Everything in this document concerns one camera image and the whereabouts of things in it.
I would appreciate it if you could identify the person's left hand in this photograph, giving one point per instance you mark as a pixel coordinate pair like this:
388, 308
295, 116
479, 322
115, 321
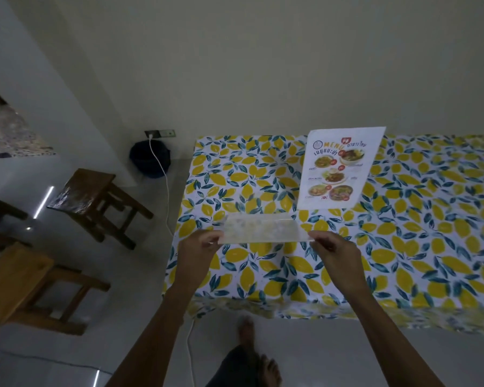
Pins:
191, 261

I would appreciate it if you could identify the person's left forearm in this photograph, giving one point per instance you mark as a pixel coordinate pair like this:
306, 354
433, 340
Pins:
153, 342

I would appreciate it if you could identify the person's left foot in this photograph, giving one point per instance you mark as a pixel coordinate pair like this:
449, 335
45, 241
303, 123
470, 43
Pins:
247, 332

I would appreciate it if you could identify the lemon print tablecloth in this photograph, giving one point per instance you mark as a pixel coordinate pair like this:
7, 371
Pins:
411, 241

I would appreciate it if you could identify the wall power socket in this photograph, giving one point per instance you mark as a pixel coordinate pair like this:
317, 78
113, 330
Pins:
165, 133

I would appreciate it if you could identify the dark blue round bin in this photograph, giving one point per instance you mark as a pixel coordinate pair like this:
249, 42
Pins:
145, 161

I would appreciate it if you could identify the person's right foot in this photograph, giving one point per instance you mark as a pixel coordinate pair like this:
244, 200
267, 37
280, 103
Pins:
270, 370

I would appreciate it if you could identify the person's right forearm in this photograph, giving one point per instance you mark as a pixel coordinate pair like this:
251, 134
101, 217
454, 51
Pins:
391, 342

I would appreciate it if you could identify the person's right hand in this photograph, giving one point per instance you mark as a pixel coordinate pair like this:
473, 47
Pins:
341, 263

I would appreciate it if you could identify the person's right thumb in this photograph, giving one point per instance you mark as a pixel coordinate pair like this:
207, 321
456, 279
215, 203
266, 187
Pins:
320, 236

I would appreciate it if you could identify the clear acrylic sign holder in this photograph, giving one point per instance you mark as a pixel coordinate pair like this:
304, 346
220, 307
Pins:
262, 228

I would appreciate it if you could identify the printed food menu sheet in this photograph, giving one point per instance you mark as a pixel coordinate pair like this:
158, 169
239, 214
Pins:
338, 169

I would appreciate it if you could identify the light wooden stool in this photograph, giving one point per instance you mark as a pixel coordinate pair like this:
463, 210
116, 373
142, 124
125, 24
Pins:
16, 278

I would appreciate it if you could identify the person's left thumb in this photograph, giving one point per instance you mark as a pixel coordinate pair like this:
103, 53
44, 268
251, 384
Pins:
211, 235

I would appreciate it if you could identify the dark wooden stool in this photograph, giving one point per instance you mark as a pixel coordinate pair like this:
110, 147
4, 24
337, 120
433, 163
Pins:
84, 191

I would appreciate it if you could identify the dark wooden furniture piece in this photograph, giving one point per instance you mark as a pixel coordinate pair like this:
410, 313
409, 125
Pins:
0, 209

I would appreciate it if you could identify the person's dark shorts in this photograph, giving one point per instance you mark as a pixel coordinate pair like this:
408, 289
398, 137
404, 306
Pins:
234, 368

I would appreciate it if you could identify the person's foot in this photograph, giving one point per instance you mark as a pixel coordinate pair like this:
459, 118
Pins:
270, 370
247, 332

